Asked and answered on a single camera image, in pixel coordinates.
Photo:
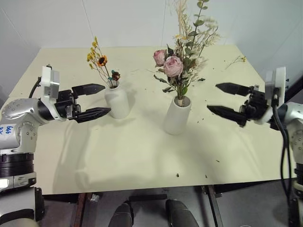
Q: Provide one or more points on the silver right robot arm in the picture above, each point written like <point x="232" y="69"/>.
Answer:
<point x="294" y="118"/>

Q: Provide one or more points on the black object beside table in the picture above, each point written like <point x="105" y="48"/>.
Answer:
<point x="296" y="91"/>

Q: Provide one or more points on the black metal table leg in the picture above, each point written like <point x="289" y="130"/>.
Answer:
<point x="214" y="205"/>

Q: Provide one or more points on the small yellow sunflower bouquet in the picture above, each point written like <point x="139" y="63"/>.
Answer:
<point x="102" y="60"/>

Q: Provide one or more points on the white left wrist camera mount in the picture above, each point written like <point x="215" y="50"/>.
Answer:
<point x="48" y="81"/>

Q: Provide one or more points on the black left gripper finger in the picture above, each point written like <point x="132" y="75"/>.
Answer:
<point x="93" y="114"/>
<point x="88" y="88"/>

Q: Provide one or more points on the loose dried flower twig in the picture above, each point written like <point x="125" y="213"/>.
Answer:
<point x="234" y="61"/>

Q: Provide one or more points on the tall white conical vase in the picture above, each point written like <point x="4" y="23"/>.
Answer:
<point x="176" y="118"/>

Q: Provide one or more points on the round white bottle vase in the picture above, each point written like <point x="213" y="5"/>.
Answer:
<point x="117" y="102"/>

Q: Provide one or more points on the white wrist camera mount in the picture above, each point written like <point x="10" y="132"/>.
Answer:
<point x="48" y="81"/>
<point x="279" y="81"/>

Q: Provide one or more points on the large pink rose bouquet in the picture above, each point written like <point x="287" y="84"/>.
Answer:
<point x="174" y="66"/>

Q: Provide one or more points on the brown table leg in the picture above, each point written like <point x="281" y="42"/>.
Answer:
<point x="79" y="210"/>

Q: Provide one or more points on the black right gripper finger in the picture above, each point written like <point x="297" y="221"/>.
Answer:
<point x="233" y="88"/>
<point x="228" y="113"/>

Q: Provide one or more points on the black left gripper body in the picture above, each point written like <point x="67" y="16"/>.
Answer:
<point x="65" y="104"/>

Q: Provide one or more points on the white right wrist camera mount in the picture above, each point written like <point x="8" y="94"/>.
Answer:
<point x="279" y="81"/>

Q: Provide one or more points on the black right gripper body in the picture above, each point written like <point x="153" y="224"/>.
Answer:
<point x="256" y="105"/>

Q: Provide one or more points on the small grey scrap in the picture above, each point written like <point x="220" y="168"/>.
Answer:
<point x="95" y="198"/>

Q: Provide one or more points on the black crossbar under table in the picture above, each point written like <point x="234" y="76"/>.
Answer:
<point x="148" y="197"/>

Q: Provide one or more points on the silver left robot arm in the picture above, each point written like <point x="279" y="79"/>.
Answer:
<point x="20" y="111"/>

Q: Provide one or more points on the dark rounded shape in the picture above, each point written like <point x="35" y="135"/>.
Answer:
<point x="120" y="215"/>
<point x="181" y="214"/>

